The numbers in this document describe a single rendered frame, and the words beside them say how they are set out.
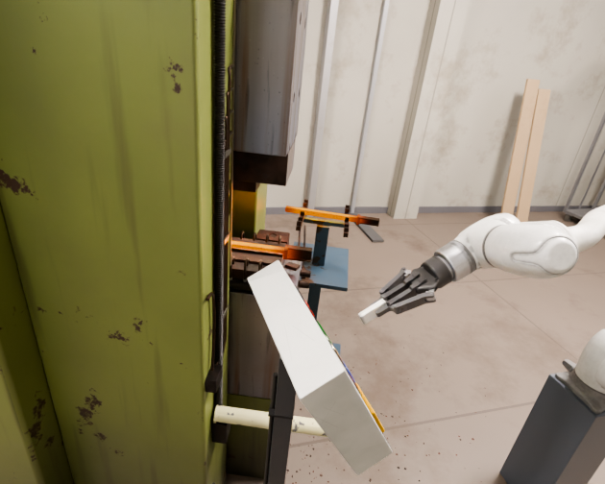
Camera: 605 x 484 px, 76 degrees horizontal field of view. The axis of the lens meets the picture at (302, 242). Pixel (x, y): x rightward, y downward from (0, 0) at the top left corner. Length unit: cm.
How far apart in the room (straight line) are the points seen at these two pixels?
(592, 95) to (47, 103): 574
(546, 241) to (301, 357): 51
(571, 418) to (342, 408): 127
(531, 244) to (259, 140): 66
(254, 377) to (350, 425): 79
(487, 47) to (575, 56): 118
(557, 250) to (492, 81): 421
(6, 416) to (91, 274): 46
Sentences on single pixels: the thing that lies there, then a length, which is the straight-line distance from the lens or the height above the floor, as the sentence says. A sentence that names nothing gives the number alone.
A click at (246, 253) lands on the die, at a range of 131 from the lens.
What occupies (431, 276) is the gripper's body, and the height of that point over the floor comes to 116.
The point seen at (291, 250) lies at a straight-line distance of 131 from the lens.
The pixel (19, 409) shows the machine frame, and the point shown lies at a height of 74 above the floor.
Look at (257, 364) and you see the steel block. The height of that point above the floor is 63.
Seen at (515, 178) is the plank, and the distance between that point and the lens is 503.
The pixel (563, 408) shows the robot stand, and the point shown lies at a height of 53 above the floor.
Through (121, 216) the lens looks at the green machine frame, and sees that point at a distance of 90.
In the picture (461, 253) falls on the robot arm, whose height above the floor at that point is 123.
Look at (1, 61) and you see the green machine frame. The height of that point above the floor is 154.
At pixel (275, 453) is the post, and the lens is 99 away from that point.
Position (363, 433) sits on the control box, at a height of 104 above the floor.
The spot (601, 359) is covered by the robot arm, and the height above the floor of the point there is 78.
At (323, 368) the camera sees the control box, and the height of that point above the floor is 119.
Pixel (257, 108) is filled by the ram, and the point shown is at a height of 148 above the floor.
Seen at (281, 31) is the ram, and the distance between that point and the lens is 100.
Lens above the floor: 161
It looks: 26 degrees down
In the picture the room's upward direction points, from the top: 6 degrees clockwise
